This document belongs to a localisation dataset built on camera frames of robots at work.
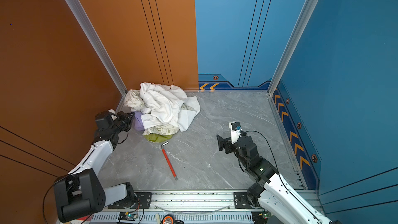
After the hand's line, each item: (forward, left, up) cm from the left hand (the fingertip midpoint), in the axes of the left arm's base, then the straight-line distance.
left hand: (135, 109), depth 84 cm
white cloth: (+8, -15, -6) cm, 18 cm away
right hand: (-14, -48, 0) cm, 50 cm away
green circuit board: (-46, -3, -21) cm, 50 cm away
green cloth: (-8, -9, -17) cm, 21 cm away
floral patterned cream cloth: (+5, +2, +3) cm, 6 cm away
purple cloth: (-4, -1, -5) cm, 7 cm away
